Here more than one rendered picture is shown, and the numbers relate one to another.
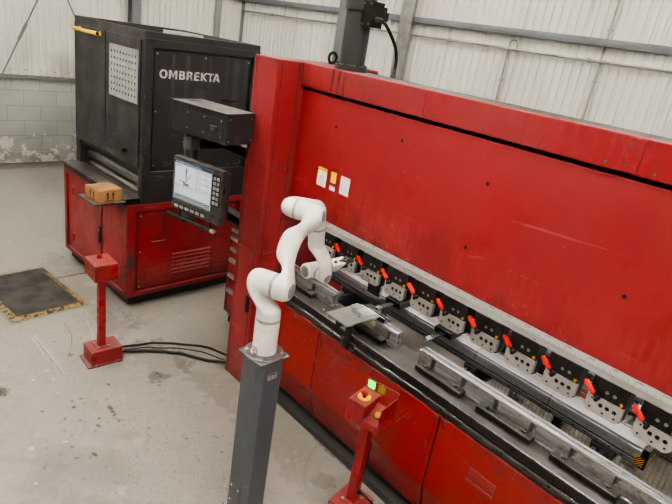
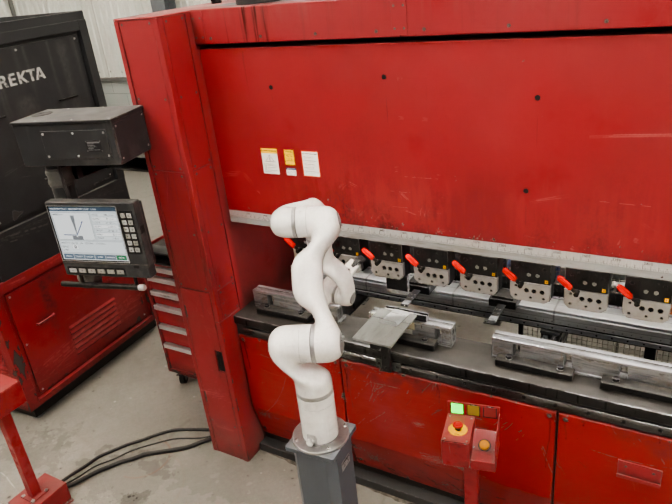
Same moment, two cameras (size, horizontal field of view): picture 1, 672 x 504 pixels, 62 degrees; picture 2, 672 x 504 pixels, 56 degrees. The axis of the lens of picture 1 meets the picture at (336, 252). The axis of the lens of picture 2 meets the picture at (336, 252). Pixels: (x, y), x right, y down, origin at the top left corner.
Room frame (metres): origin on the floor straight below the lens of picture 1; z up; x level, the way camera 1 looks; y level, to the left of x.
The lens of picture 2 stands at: (0.69, 0.52, 2.44)
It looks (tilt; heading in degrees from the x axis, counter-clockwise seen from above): 25 degrees down; 347
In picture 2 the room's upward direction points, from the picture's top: 6 degrees counter-clockwise
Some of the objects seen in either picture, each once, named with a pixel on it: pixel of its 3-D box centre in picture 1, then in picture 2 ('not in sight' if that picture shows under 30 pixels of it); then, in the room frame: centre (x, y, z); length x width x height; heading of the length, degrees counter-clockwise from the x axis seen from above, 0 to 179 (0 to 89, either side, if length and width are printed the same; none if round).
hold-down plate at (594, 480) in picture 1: (583, 475); not in sight; (1.97, -1.21, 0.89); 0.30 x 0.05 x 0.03; 45
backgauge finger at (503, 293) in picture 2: (440, 332); (500, 305); (2.83, -0.66, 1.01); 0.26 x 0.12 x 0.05; 135
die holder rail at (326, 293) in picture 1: (311, 283); (298, 303); (3.39, 0.13, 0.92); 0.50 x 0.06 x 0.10; 45
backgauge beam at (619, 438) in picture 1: (451, 338); (508, 305); (2.93, -0.76, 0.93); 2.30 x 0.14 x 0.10; 45
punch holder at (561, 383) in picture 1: (565, 372); not in sight; (2.17, -1.09, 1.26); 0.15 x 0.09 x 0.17; 45
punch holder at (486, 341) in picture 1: (489, 331); (588, 285); (2.45, -0.81, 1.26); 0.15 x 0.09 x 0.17; 45
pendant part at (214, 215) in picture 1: (202, 189); (105, 235); (3.49, 0.93, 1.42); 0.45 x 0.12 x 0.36; 59
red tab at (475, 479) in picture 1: (480, 483); (638, 473); (2.16, -0.87, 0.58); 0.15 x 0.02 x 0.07; 45
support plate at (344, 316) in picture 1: (352, 315); (385, 327); (2.90, -0.16, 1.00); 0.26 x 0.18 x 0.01; 135
